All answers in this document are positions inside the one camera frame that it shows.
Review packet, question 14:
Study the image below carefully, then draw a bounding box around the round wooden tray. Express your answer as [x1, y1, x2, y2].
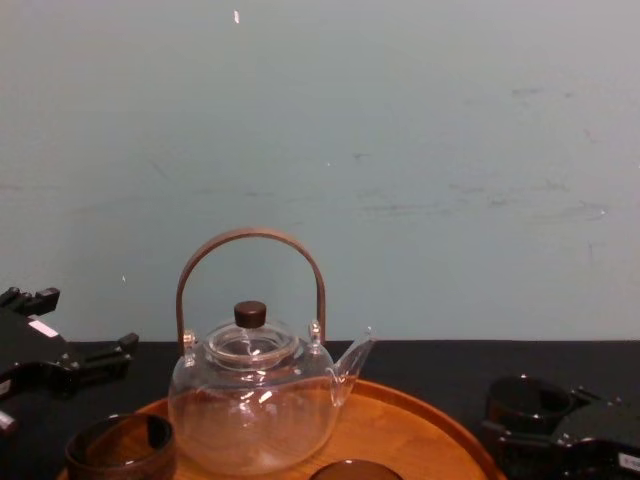
[54, 377, 507, 480]

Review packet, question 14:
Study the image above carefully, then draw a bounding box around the black table cloth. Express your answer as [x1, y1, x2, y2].
[0, 338, 640, 480]

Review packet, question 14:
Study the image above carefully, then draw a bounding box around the dark glass cup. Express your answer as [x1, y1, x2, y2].
[64, 413, 178, 480]
[486, 374, 573, 435]
[308, 458, 404, 480]

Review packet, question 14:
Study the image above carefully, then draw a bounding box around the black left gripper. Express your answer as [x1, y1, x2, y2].
[0, 286, 141, 401]

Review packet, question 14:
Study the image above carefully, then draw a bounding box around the glass lid brown knob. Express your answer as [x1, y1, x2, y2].
[203, 299, 300, 372]

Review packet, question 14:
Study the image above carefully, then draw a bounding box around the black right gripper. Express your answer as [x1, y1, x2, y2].
[479, 384, 640, 480]

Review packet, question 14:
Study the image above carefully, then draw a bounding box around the clear glass teapot wooden handle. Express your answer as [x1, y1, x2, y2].
[166, 227, 378, 477]

